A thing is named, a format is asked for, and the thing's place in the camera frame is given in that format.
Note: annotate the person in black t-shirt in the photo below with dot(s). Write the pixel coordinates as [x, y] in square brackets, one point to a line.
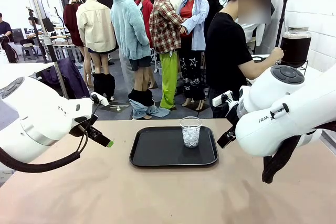
[225, 51]

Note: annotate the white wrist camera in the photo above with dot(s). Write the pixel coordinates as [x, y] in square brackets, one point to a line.
[218, 100]
[101, 99]

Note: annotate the mannequin in light-blue fleece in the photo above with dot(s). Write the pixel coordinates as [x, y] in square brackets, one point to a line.
[128, 24]

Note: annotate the white work table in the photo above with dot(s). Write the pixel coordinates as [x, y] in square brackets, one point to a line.
[15, 70]

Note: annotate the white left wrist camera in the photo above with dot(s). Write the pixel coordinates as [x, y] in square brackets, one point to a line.
[101, 99]

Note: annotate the seated person in striped shirt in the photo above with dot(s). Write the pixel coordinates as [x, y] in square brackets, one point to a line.
[32, 31]

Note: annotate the mannequin in dark coat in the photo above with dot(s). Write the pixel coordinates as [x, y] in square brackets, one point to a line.
[272, 9]

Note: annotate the mannequin in plaid shirt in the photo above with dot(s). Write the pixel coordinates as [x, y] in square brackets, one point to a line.
[165, 24]

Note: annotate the mannequin in white shirt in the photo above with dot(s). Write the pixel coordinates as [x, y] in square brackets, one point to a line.
[258, 32]

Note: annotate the grey metal column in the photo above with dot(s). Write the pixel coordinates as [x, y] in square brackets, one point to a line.
[60, 77]

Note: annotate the short clear iced cup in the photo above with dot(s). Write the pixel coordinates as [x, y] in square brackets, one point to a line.
[190, 134]

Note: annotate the mannequin base plate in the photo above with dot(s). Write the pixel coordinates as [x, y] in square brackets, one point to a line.
[115, 108]

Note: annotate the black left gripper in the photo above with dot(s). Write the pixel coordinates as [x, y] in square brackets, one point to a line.
[85, 127]

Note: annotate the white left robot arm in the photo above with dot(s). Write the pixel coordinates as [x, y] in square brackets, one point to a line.
[39, 113]

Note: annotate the mannequin in cream jacket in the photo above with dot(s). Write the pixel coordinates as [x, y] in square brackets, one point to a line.
[95, 24]

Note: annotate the purple jacket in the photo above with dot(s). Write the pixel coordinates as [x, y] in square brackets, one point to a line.
[71, 79]

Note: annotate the black camera tripod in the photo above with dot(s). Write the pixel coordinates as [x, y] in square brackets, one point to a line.
[33, 24]

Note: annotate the white side table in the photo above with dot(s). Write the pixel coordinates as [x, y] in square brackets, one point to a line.
[315, 70]

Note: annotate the black light stand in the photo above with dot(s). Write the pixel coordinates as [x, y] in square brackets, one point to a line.
[282, 24]

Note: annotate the mannequin in blue open shirt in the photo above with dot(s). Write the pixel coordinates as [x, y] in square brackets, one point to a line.
[198, 24]

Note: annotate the seated person in navy shirt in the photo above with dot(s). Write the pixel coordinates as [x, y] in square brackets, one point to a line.
[5, 28]

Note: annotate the glass dark drink dispenser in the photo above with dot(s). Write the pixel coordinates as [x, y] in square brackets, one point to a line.
[295, 48]

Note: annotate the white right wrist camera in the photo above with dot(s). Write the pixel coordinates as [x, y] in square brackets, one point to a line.
[218, 100]

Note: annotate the person's right forearm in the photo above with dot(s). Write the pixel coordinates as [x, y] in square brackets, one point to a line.
[260, 68]

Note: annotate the black bag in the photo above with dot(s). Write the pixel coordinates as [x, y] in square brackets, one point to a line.
[10, 53]

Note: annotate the dropped blue jeans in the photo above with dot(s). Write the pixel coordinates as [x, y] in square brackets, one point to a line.
[155, 112]

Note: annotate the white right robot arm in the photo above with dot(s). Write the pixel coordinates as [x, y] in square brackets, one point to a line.
[275, 119]

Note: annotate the person's right hand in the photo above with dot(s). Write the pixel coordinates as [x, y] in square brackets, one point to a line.
[277, 54]

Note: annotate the grey stool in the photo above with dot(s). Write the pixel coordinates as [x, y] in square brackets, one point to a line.
[27, 51]

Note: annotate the mannequin in maroon sweater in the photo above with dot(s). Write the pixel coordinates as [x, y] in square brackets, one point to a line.
[71, 19]

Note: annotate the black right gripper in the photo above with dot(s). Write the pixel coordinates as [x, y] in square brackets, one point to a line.
[232, 115]

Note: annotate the large black serving tray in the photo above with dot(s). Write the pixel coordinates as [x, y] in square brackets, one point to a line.
[162, 153]

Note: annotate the mannequin in red jacket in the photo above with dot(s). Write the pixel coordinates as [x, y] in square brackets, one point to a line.
[147, 9]

